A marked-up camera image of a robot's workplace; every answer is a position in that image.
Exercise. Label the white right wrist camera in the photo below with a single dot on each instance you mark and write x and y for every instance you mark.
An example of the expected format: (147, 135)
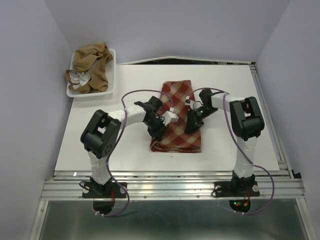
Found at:
(189, 102)

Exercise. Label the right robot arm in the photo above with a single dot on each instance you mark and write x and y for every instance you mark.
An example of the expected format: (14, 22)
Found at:
(245, 123)

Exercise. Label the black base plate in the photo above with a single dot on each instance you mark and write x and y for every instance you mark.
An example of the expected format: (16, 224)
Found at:
(226, 189)
(92, 190)

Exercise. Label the red plaid skirt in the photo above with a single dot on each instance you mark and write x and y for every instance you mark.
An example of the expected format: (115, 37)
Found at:
(175, 140)

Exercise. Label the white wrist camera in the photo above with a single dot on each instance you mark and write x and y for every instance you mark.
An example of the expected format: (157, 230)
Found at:
(169, 117)
(189, 102)

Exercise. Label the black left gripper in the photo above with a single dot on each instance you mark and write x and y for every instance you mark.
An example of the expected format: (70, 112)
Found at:
(157, 134)

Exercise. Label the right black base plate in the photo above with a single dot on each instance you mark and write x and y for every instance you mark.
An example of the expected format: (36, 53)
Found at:
(226, 189)

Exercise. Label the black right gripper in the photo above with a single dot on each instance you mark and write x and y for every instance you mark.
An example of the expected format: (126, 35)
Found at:
(193, 122)

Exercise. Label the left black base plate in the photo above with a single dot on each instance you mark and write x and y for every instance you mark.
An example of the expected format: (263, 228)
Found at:
(92, 190)

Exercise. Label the tan brown skirt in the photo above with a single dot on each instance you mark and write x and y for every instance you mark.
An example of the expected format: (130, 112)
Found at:
(88, 73)

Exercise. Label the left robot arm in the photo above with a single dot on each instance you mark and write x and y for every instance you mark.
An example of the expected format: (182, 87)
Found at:
(100, 137)

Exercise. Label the white plastic basket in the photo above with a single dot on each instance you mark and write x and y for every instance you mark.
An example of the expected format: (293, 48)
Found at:
(110, 74)

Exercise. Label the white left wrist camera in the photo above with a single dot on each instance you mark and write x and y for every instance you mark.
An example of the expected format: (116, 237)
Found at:
(169, 117)

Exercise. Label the aluminium frame rails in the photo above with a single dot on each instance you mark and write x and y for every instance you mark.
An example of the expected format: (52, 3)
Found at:
(170, 193)

